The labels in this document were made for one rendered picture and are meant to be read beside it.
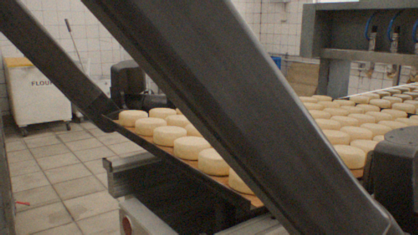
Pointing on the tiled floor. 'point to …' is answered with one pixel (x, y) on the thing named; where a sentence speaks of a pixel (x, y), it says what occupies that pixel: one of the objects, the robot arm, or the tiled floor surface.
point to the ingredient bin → (33, 94)
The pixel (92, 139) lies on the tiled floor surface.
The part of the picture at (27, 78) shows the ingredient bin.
